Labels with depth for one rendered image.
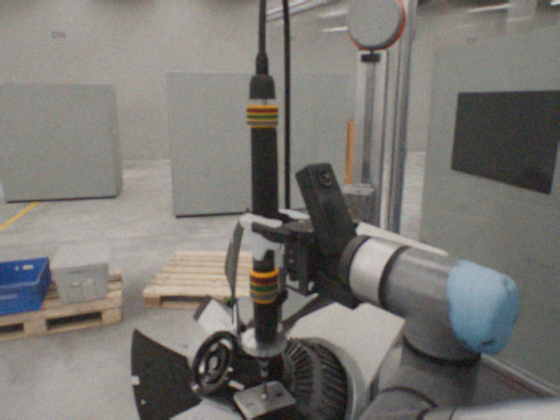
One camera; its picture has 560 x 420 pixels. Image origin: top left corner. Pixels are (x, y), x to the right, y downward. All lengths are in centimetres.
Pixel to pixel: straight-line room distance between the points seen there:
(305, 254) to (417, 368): 18
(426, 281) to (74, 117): 749
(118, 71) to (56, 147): 535
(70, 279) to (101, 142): 445
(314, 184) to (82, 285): 315
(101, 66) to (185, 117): 707
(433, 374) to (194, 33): 1254
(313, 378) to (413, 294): 45
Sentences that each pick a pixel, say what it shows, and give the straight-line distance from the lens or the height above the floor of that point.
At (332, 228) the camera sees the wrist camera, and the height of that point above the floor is 152.
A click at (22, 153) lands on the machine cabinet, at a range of 803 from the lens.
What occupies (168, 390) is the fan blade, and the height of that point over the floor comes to 107.
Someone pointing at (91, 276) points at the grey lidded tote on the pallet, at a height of 36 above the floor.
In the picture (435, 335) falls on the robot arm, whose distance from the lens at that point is 43.
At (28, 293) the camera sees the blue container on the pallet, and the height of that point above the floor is 30.
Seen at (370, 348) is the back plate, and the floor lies 117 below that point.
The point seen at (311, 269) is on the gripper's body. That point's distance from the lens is 52.
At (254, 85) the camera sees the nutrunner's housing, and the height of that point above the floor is 169.
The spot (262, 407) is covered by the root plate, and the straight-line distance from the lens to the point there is 74.
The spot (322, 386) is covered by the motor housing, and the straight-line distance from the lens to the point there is 85.
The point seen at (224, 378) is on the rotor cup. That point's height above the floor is 123.
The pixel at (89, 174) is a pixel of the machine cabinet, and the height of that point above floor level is 45.
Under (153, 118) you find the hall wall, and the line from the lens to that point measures 1269.
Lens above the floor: 167
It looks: 14 degrees down
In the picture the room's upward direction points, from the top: straight up
